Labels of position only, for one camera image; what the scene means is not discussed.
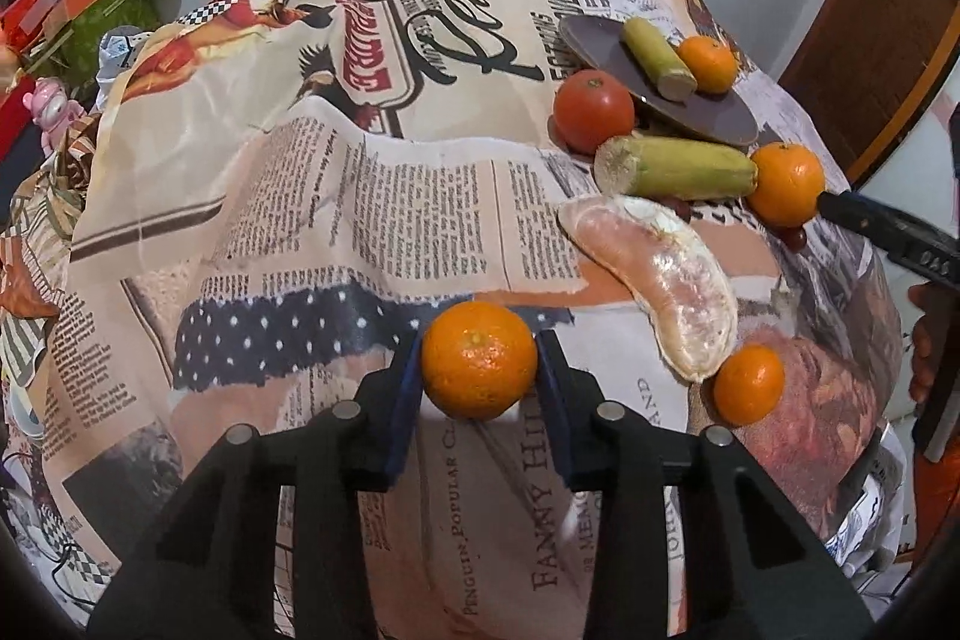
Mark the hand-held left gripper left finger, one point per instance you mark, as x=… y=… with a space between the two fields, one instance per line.
x=399 y=411

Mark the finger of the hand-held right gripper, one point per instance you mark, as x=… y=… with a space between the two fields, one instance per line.
x=892 y=231

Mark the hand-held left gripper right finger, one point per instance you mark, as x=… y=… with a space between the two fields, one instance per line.
x=553 y=411

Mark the large orange mandarin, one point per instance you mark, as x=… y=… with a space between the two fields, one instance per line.
x=478 y=361

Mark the person's right hand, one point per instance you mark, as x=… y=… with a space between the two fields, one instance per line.
x=921 y=344

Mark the dark red grape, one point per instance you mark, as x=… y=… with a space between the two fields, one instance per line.
x=796 y=238
x=679 y=207

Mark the peeled pomelo segment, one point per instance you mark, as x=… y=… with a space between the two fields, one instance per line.
x=664 y=280

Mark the small orange mandarin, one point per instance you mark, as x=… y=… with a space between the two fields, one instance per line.
x=748 y=383

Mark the newspaper print tablecloth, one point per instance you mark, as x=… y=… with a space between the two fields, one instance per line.
x=300 y=235

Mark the brown oval plate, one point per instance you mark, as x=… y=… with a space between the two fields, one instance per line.
x=712 y=115

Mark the brown wooden door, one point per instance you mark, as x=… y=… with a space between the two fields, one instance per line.
x=885 y=10

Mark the large green corn cob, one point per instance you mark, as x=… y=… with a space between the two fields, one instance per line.
x=675 y=168

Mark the small corn piece on plate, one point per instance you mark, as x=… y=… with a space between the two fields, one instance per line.
x=658 y=57

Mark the red tomato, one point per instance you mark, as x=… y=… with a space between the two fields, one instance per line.
x=594 y=110

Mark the pink toy figure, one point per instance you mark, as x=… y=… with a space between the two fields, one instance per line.
x=51 y=111

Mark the green cardboard box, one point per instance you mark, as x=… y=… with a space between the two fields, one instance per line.
x=105 y=25

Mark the red cardboard box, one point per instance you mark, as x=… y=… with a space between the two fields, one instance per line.
x=41 y=10

